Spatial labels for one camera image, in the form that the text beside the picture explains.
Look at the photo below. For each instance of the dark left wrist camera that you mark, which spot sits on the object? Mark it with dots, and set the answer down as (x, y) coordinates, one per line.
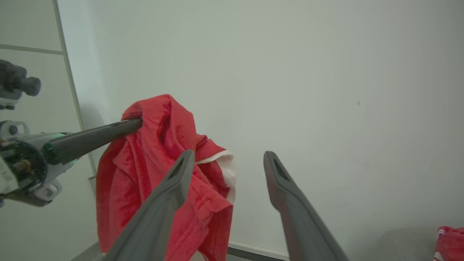
(16, 81)

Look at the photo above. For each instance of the white and black baseboard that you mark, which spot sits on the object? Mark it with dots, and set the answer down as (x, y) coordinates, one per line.
(253, 252)

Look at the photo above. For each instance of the off-white partition panel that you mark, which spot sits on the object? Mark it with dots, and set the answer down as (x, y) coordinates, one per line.
(58, 224)

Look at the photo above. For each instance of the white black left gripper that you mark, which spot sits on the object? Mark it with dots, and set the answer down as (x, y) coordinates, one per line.
(25, 170)

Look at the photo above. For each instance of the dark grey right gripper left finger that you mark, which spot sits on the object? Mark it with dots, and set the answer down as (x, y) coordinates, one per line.
(156, 217)

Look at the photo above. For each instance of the red garment with white cuff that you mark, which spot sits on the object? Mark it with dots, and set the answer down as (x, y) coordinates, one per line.
(145, 163)

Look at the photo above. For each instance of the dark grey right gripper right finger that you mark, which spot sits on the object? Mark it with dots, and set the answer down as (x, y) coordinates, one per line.
(301, 221)

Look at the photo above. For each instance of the red garment with white stripes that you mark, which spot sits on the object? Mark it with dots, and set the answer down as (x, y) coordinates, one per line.
(451, 244)

